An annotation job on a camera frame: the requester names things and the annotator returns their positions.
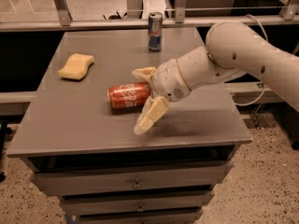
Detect metal window railing frame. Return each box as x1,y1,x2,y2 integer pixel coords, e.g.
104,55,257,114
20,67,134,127
0,0,299,32

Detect blue silver energy drink can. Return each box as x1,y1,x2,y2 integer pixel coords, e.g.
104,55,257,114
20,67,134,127
148,12,163,52

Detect red coke can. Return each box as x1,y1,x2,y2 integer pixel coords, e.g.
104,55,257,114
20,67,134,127
107,82,150,109

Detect white cable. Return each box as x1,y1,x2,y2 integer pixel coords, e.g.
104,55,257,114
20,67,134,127
234,14,269,107

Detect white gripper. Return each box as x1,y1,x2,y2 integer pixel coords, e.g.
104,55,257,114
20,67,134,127
132,59,191,135

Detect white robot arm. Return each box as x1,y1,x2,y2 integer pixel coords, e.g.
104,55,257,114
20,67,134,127
133,22,299,134

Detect grey drawer cabinet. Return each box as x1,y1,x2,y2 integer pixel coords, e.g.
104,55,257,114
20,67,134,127
8,28,251,224

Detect yellow sponge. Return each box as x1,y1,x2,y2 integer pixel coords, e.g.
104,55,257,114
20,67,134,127
58,53,94,80

